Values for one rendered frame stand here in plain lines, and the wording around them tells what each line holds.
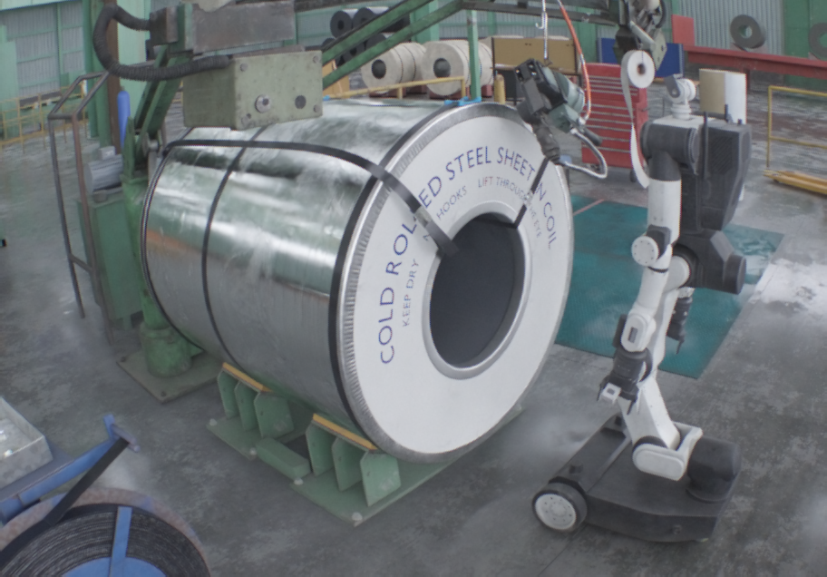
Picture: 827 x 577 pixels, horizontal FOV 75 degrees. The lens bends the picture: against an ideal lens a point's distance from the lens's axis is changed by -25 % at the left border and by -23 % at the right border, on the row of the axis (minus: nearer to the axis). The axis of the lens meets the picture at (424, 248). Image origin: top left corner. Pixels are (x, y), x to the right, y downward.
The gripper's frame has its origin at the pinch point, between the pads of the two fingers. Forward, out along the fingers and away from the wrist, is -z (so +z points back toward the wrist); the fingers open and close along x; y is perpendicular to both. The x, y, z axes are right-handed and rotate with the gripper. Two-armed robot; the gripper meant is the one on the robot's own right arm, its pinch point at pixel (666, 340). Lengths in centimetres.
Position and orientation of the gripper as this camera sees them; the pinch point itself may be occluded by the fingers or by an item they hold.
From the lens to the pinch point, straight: 236.1
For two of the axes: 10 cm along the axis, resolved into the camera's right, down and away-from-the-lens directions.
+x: -7.6, -3.5, 5.4
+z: 1.1, -9.0, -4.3
